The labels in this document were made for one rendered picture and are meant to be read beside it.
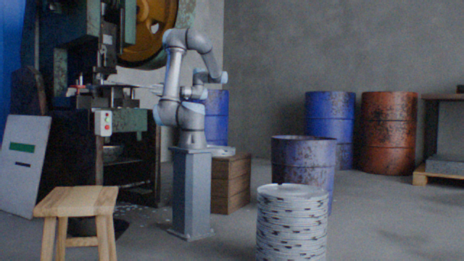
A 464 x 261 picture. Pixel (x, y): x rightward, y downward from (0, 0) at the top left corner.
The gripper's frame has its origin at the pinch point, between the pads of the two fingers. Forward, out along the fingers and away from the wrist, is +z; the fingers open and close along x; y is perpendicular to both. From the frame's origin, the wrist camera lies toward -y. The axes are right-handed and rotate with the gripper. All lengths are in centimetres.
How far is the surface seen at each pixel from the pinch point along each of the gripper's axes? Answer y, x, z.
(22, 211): -9, 77, 67
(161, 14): -28, -53, -8
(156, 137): -10.4, 30.0, -8.1
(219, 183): 14, 54, -44
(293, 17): -229, -127, -220
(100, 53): -9.8, -19.0, 29.7
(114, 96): -4.9, 6.1, 19.8
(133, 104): -18.6, 10.3, 7.0
